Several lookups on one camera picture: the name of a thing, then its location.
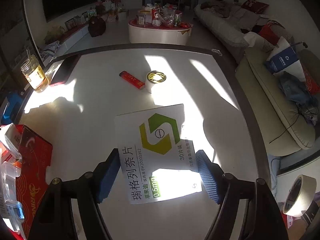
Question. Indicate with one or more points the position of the round red-top coffee table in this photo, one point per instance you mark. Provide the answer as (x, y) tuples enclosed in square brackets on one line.
[(155, 24)]

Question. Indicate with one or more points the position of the white yellow-green medicine box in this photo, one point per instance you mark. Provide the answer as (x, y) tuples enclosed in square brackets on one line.
[(158, 163)]

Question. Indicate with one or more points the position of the white blue shopping bag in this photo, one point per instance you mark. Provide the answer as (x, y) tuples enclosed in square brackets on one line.
[(283, 58)]

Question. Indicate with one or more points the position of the potted green plant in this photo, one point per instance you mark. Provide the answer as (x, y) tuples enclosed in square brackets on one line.
[(54, 34)]

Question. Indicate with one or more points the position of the dark red smartphone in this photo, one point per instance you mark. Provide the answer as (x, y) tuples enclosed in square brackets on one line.
[(64, 71)]

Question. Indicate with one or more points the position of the blue denim clothes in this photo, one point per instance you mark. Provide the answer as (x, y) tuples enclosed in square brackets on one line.
[(297, 92)]

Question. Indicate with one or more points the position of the glass jar yellow label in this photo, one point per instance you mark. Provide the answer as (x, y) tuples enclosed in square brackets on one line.
[(34, 73)]

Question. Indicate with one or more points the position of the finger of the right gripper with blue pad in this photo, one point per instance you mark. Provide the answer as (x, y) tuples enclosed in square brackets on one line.
[(311, 215)]

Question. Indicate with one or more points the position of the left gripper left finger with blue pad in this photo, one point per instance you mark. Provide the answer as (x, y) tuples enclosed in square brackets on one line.
[(105, 174)]

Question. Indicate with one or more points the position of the dark red bag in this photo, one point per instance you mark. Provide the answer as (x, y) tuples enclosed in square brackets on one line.
[(96, 26)]

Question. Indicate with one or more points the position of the clear plastic container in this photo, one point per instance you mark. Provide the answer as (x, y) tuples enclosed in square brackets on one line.
[(11, 165)]

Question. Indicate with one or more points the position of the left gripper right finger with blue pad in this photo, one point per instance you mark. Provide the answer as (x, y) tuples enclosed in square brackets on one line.
[(212, 177)]

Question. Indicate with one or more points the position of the blue plastic stool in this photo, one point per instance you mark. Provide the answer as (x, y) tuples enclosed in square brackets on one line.
[(10, 108)]

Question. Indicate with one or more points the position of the red cardboard fruit box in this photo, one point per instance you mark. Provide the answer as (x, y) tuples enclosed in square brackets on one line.
[(31, 185)]

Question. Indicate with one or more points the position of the red lighter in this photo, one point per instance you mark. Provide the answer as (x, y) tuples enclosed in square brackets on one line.
[(132, 80)]

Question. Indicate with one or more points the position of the red cushion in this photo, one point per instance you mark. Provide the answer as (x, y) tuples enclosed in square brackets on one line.
[(255, 6)]

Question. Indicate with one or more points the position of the white covered long sofa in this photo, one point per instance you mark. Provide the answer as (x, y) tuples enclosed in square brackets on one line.
[(238, 27)]

